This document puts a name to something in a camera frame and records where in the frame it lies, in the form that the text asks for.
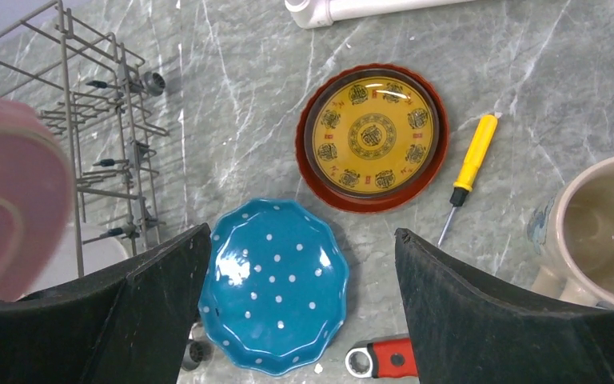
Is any white pvc pipe frame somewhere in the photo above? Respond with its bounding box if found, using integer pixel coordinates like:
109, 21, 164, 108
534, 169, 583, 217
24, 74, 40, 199
284, 0, 470, 30

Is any blue polka dot plate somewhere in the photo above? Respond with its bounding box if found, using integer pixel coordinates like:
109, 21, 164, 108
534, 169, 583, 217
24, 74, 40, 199
198, 198, 349, 376

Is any beige ceramic mug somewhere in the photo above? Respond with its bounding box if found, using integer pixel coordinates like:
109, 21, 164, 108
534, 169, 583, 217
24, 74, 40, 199
527, 157, 614, 308

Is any grey wire dish rack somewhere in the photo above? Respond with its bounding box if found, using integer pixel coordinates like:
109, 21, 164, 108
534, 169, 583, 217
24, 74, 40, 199
0, 1, 169, 277

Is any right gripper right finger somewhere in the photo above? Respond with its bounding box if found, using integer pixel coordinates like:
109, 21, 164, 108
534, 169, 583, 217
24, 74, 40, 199
395, 228, 614, 383

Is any yellow and red plate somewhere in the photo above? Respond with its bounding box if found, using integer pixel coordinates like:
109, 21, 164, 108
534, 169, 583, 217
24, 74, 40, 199
295, 63, 450, 214

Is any red handled adjustable wrench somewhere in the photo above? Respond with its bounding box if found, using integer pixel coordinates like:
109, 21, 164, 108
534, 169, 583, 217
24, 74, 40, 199
345, 338, 420, 378

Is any yellow handled screwdriver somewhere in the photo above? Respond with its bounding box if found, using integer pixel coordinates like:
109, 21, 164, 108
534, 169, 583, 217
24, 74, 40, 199
437, 113, 500, 246

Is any white scalloped bowl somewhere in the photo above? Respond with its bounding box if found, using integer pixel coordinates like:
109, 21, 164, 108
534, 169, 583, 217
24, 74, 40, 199
26, 223, 130, 294

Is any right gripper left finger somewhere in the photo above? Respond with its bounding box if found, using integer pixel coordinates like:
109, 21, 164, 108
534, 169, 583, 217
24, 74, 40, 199
0, 223, 212, 383

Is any pink polka dot plate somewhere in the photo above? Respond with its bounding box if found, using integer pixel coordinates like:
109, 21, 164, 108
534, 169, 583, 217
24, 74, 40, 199
0, 98, 74, 301

